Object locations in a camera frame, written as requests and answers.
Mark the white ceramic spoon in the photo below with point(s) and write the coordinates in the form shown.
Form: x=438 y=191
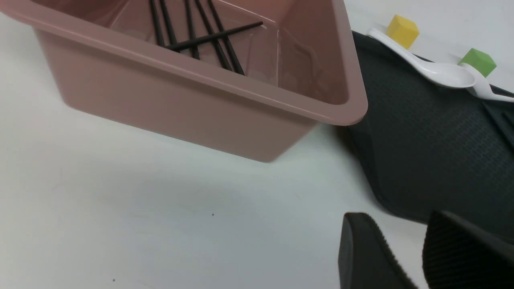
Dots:
x=482 y=89
x=444 y=74

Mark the green cube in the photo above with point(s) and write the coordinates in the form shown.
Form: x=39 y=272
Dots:
x=479 y=60

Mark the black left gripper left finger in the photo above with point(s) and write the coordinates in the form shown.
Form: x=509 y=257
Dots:
x=365 y=259

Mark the black plastic tray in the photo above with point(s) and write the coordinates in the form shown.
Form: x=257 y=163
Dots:
x=423 y=147

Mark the pink plastic bin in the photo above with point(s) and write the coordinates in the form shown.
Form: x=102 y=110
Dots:
x=301 y=69

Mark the yellow cube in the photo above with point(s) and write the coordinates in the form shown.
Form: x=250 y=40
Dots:
x=403 y=31

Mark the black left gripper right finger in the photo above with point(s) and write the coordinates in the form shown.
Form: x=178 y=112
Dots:
x=459 y=255

